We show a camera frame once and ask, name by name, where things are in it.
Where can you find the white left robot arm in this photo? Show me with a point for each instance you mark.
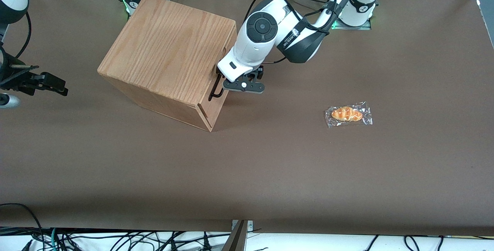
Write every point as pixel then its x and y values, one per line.
pixel 247 50

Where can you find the brown table mat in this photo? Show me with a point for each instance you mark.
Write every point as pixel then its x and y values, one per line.
pixel 270 173

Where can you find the wooden drawer cabinet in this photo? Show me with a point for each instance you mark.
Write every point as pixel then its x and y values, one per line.
pixel 166 46

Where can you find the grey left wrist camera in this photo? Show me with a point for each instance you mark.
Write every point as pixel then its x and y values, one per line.
pixel 252 87

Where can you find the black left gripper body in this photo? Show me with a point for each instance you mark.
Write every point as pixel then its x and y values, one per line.
pixel 257 74

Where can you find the silver table edge bracket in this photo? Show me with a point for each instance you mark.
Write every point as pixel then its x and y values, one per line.
pixel 250 226

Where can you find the light wooden drawer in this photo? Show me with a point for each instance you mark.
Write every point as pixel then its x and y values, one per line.
pixel 214 106

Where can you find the dark metal post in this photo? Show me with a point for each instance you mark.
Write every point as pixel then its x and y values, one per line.
pixel 236 241

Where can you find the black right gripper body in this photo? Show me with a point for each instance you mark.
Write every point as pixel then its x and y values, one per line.
pixel 16 80

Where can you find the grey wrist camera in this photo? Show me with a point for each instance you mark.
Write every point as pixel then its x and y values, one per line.
pixel 252 87
pixel 9 101

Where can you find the bread roll in clear wrapper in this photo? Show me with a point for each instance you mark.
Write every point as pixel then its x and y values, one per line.
pixel 347 114

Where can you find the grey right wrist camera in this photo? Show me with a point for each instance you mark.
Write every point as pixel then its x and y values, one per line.
pixel 9 101

